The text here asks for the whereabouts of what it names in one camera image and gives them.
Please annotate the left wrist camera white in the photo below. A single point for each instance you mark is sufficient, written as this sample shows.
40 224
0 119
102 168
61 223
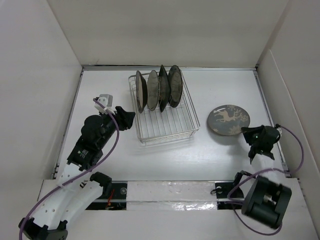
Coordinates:
103 103

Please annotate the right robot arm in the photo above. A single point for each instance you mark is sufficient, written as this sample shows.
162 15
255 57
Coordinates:
266 201

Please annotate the grey plate with deer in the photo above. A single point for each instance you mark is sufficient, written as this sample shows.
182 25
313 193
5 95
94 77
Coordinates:
227 120

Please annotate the beige plate with brown rim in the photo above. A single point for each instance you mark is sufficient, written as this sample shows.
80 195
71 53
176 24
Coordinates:
141 91

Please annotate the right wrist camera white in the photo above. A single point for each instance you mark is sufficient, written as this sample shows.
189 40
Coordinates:
279 129

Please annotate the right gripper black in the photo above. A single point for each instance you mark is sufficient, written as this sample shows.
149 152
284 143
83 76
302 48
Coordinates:
247 131

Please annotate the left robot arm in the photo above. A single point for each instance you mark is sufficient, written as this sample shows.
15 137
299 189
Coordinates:
79 184

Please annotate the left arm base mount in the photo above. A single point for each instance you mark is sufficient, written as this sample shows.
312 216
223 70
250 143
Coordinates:
114 194

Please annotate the metal table edge rail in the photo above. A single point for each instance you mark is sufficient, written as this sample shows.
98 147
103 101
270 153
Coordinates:
61 160

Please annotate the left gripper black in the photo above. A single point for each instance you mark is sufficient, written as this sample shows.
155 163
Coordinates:
124 118

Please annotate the black square floral plate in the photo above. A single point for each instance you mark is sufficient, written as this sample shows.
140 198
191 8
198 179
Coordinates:
164 88

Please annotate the cream plate with tree drawing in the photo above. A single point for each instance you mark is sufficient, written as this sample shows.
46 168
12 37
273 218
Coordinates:
153 89

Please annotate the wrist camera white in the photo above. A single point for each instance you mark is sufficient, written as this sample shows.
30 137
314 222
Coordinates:
103 103
279 129

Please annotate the black rimmed checkered plate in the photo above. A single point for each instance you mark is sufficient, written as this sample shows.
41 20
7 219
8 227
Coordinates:
176 85

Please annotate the wire dish rack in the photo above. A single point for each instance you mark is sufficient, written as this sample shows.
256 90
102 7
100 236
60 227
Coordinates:
171 124

